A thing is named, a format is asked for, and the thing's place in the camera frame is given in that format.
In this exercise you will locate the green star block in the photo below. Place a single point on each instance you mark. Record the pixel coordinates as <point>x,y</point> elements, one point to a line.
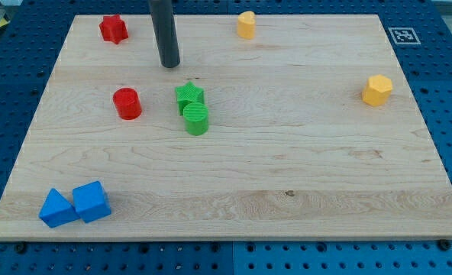
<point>187,94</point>

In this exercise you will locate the red star block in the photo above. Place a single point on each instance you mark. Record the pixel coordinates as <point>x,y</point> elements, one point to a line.
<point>113,29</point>

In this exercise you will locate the green cylinder block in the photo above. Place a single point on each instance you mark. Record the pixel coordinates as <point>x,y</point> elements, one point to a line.
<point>196,118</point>

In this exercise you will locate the wooden board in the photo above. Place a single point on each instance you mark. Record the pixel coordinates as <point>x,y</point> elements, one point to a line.
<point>292,153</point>

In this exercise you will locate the red cylinder block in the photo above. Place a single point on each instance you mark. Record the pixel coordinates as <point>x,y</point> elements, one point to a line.
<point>127,103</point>

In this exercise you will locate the yellow heart block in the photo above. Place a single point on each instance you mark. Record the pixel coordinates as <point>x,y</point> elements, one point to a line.
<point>246,25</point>

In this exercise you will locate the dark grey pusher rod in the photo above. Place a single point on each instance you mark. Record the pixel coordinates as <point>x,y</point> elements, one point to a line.
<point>161,12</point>

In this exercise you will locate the blue cube block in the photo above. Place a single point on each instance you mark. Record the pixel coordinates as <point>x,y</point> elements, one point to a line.
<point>91,202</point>

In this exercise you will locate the yellow hexagon block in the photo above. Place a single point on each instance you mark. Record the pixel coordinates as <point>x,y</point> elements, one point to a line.
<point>377,90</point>

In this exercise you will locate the blue triangle block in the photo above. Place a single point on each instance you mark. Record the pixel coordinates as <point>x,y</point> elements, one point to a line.
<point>57,210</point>

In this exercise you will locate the white fiducial marker tag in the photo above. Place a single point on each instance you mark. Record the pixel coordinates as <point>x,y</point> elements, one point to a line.
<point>404,36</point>

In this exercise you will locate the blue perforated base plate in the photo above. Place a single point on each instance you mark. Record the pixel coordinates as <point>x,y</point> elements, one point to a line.
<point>28,50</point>

